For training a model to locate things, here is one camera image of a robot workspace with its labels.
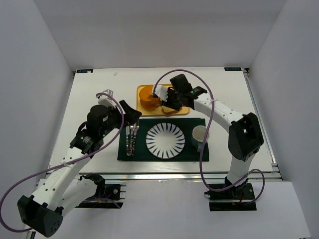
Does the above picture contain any round orange bread loaf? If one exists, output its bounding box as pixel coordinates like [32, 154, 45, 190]
[139, 85, 160, 111]

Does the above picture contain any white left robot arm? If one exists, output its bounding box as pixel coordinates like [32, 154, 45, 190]
[17, 100, 142, 238]

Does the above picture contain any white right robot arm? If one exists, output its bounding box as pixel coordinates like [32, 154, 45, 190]
[153, 74, 264, 192]

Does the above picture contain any seeded bread slice lower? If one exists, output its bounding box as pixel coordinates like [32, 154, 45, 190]
[161, 106, 182, 115]

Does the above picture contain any metal spoon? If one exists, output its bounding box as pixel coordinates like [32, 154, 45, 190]
[126, 125, 132, 157]

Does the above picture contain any yellow plastic tray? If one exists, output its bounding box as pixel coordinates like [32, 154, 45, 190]
[136, 85, 190, 117]

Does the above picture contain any dark green placemat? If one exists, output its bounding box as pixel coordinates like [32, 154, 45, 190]
[117, 118, 205, 162]

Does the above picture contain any white mug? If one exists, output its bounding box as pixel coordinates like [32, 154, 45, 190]
[191, 125, 206, 152]

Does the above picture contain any white blue striped plate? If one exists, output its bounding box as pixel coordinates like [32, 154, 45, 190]
[146, 122, 185, 160]

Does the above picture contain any blue label right corner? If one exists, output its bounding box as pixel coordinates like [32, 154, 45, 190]
[224, 67, 242, 71]

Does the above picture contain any blue label corner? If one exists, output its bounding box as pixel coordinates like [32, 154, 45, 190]
[76, 69, 93, 74]
[224, 67, 242, 71]

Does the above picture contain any blue label left corner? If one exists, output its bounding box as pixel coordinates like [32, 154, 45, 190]
[76, 69, 93, 74]

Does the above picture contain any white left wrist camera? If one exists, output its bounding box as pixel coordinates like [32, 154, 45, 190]
[96, 89, 116, 108]

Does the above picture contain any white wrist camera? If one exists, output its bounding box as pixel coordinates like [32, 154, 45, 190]
[152, 85, 168, 101]
[96, 89, 116, 108]

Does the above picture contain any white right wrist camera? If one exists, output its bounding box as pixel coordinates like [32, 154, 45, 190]
[152, 85, 168, 101]

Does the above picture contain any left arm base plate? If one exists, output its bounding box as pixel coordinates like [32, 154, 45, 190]
[77, 184, 126, 209]

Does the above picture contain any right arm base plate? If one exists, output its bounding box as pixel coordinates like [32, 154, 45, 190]
[204, 183, 257, 212]

